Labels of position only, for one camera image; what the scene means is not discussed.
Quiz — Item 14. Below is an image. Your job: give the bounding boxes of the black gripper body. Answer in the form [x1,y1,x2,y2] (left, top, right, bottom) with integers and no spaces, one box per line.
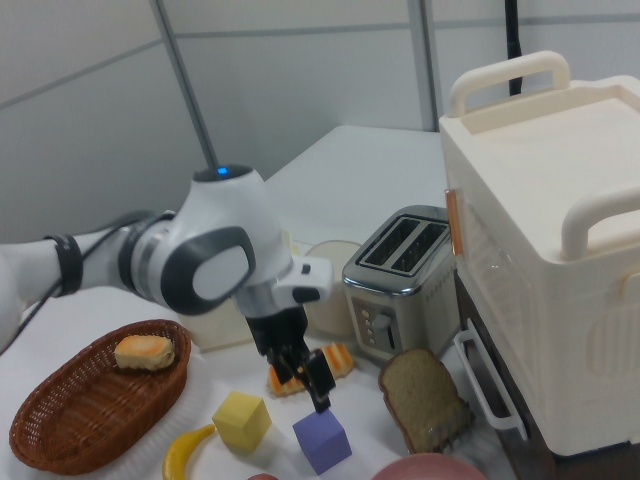
[248,305,309,370]

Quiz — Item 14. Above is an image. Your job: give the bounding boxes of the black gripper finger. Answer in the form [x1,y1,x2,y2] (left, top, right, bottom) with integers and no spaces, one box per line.
[268,349,307,392]
[305,349,337,414]

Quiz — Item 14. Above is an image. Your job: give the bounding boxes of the purple cube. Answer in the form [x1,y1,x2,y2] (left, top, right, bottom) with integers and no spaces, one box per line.
[292,407,353,476]

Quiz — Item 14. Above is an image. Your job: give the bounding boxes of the yellow cube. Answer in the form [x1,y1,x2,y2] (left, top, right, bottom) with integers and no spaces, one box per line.
[211,390,273,454]

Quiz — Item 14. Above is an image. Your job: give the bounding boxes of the pink plate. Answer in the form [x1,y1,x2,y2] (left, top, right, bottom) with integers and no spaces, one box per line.
[372,452,489,480]

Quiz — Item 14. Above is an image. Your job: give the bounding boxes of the striped orange croissant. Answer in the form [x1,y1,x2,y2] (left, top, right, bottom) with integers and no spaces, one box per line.
[267,343,356,398]

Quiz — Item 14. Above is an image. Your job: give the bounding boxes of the cream lidded bin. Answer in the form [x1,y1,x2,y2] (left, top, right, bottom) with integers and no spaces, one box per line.
[302,240,364,336]

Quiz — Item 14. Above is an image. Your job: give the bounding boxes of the brown toast slice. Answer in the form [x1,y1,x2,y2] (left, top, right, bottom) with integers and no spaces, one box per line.
[377,348,476,454]

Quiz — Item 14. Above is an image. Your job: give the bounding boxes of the silver cream toaster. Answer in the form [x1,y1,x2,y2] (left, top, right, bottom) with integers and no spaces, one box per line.
[341,205,461,362]

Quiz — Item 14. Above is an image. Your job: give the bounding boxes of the yellow toy banana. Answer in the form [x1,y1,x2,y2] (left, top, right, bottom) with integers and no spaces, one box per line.
[162,423,217,480]

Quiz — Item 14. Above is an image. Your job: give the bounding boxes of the toasted bread roll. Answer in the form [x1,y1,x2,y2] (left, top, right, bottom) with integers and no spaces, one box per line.
[113,334,176,372]

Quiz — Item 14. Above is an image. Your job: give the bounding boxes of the brown wicker basket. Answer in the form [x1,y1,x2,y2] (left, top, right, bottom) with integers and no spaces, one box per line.
[8,319,193,475]

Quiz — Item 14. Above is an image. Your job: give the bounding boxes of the black stand pole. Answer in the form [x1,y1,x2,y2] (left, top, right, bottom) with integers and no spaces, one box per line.
[501,0,525,97]

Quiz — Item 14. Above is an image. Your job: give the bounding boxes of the brown oven white handle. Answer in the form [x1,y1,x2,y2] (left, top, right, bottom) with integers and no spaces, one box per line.
[452,272,551,454]

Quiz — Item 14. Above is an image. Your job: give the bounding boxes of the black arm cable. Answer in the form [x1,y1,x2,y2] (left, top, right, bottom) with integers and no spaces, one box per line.
[18,212,176,334]

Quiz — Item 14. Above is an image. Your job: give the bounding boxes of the black cable strap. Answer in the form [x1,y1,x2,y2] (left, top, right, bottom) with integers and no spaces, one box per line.
[53,233,85,297]

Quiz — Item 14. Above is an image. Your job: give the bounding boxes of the cream cabinet with handles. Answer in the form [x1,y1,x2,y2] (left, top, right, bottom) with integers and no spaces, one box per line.
[438,50,640,457]

